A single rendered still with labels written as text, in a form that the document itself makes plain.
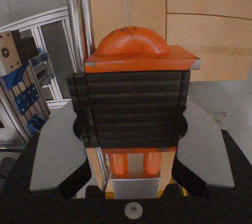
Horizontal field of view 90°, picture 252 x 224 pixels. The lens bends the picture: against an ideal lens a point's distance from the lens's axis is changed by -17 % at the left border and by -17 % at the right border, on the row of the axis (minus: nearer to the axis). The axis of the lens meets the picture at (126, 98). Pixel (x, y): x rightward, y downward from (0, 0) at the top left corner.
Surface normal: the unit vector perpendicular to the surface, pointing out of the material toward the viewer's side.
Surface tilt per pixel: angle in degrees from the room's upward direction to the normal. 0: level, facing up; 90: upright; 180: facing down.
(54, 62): 0
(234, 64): 0
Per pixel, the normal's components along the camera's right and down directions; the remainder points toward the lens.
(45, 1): -0.02, 0.50
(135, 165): -0.05, -0.87
